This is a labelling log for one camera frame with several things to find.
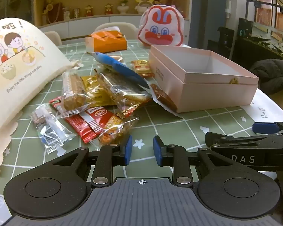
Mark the white red rabbit face bag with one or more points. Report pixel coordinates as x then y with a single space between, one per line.
161 26

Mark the small red yellow snack packet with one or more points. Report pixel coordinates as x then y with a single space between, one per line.
142 68

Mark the white wall dispenser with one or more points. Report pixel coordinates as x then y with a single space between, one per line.
228 8

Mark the long clear pastry packet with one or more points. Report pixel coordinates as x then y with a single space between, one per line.
72 91

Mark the small white figurine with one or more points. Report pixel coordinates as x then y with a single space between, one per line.
67 14

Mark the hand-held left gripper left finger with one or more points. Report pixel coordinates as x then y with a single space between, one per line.
129 149

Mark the clear packet of orange balls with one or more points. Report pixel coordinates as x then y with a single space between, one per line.
113 133

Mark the black furniture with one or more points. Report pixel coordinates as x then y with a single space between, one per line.
222 42

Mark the glass fish tank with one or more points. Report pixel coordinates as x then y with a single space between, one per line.
257 31

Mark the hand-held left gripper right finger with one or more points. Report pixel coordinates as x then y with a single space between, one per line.
157 149

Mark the plain red snack packet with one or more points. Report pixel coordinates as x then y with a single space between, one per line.
77 124

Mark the white vase with plant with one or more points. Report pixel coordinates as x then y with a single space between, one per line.
123 9

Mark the clear packet with white snack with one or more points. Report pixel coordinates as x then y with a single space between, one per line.
49 127

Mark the white basket yellow bunny ears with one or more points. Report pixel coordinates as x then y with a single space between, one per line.
142 6

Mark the orange tissue box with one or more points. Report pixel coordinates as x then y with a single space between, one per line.
106 41

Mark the yellow gold snack packet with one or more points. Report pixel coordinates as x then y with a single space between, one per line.
94 90

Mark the green checked tablecloth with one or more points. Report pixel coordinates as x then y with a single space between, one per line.
202 124

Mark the cream cartoon print cloth bag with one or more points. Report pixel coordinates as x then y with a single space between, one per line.
26 75

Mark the small framed card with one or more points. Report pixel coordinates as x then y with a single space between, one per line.
76 13

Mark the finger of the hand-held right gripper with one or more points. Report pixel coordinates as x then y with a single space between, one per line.
217 139
264 128

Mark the blue bread packet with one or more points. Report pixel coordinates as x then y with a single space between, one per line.
122 68

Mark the brown brownie clear packet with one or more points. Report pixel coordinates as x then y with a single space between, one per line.
162 96

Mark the red doll figurine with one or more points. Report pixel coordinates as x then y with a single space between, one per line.
88 11
108 9

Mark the small pale snack packet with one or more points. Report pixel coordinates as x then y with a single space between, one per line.
116 58

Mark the dark jacket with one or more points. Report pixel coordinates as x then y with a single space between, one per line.
273 75

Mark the foil packet with brown cake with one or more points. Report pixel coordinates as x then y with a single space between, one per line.
122 91

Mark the red gift bag yellow flowers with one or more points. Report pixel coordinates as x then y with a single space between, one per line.
54 13

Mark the pink cardboard box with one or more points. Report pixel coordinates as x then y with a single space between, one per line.
202 94

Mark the red packet with white label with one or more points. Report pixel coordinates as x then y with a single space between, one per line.
101 116

